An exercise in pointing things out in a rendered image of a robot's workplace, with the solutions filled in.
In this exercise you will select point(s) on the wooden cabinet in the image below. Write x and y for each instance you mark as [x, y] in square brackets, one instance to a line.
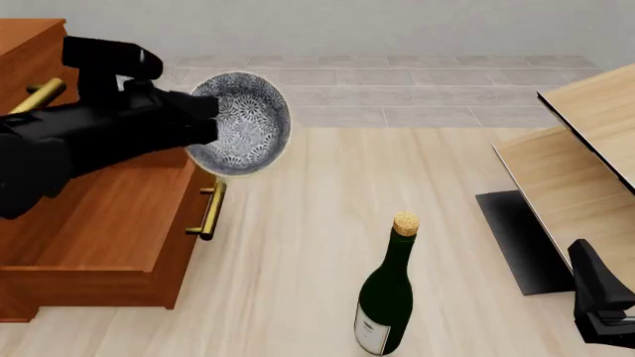
[30, 48]

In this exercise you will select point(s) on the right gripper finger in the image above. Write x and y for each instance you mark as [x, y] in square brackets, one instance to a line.
[597, 271]

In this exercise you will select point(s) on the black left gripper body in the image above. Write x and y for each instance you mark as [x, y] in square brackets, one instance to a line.
[159, 115]

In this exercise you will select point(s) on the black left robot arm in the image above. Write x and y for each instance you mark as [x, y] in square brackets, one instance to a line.
[44, 148]

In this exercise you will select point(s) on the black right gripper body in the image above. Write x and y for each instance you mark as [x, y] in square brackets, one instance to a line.
[605, 327]

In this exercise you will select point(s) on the pale wooden rack black base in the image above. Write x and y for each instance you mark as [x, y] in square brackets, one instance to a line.
[570, 171]

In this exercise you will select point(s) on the wooden cabinet drawer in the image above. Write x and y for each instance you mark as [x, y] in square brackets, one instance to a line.
[124, 208]

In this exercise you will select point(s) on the dark green wine bottle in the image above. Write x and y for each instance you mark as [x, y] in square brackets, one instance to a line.
[384, 297]

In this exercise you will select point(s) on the patterned grey bowl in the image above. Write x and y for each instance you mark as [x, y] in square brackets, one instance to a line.
[248, 122]

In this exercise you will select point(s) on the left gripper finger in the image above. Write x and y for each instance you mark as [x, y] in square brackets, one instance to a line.
[204, 131]
[206, 105]

